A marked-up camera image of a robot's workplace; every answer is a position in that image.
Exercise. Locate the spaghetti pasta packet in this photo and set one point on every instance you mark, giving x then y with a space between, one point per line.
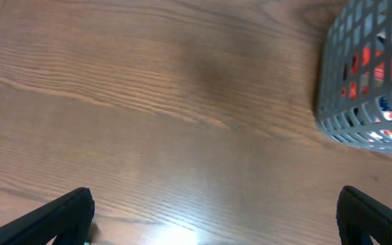
376 76

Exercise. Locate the grey plastic basket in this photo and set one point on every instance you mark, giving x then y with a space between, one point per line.
354 103

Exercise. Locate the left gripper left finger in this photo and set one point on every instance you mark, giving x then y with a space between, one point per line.
65 220

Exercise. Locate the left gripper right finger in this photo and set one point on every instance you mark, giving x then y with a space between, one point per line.
362 219

